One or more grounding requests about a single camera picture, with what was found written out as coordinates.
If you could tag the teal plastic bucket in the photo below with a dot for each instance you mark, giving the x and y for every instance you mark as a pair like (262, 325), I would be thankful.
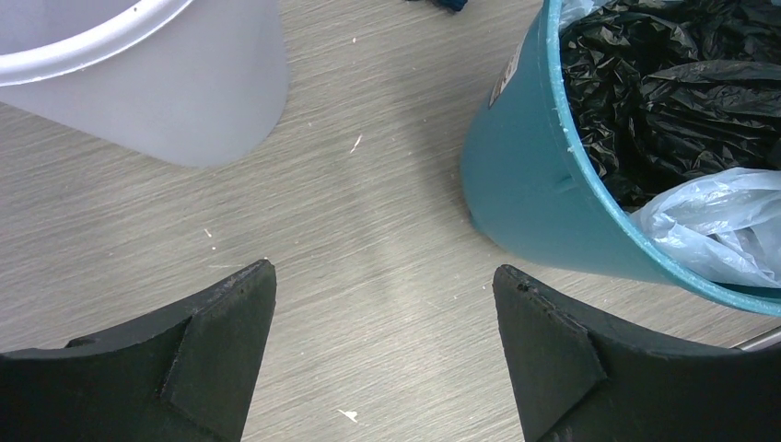
(530, 187)

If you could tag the grey translucent trash bin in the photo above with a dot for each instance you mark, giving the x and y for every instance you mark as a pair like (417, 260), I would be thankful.
(193, 83)

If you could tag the light blue plastic bag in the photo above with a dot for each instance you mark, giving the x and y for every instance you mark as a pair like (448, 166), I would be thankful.
(724, 226)

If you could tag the black trash bag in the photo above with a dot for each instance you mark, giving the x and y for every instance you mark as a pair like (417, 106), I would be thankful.
(662, 92)

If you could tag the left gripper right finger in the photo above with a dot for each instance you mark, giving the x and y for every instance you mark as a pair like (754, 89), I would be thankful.
(581, 374)

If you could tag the dark navy cloth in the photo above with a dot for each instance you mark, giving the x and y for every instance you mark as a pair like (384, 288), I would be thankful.
(454, 6)

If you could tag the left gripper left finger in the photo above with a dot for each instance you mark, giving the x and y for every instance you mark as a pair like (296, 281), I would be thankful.
(184, 372)

